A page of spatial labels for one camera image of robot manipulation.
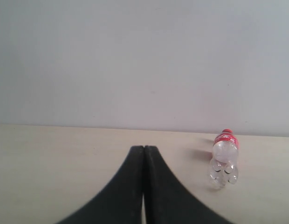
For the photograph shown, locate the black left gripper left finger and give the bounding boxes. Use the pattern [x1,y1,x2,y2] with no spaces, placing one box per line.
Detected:
[59,146,145,224]

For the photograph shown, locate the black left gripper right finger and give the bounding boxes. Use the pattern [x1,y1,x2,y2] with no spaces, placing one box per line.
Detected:
[144,146,230,224]

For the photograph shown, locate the clear red-label cola bottle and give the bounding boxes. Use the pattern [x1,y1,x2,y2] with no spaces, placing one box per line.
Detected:
[208,129,239,189]

